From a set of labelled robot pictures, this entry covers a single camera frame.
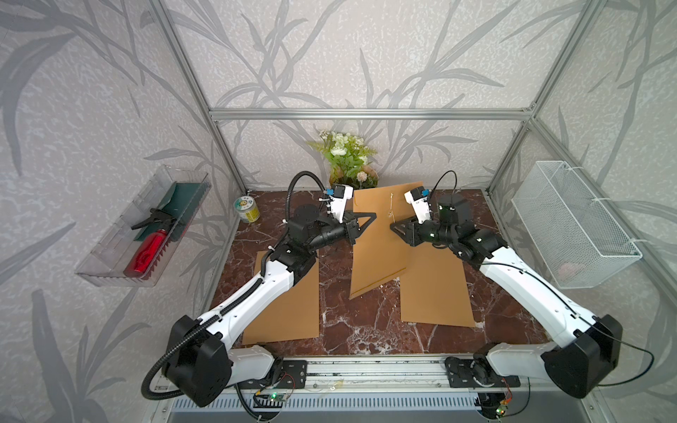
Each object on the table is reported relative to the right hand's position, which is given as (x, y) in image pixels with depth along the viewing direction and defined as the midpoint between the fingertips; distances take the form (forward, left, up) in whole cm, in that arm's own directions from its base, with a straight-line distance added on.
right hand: (392, 224), depth 74 cm
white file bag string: (+1, +1, +5) cm, 5 cm away
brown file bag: (-16, +31, -29) cm, 45 cm away
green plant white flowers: (+30, +13, +1) cm, 32 cm away
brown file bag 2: (-8, +4, -3) cm, 9 cm away
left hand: (-3, +5, +6) cm, 9 cm away
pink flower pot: (+30, +6, -10) cm, 32 cm away
